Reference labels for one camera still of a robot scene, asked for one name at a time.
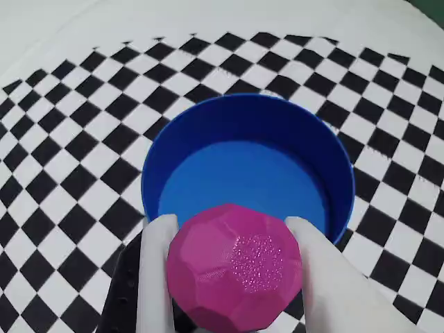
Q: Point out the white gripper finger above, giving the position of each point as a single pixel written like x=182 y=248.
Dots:
x=333 y=298

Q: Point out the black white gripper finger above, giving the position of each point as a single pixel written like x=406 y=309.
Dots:
x=152 y=277

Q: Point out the pink faceted ball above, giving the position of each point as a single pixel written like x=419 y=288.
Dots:
x=225 y=270

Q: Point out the blue round box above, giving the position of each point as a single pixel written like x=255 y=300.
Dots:
x=243 y=166

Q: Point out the black white checkered mat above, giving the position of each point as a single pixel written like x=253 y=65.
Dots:
x=69 y=138

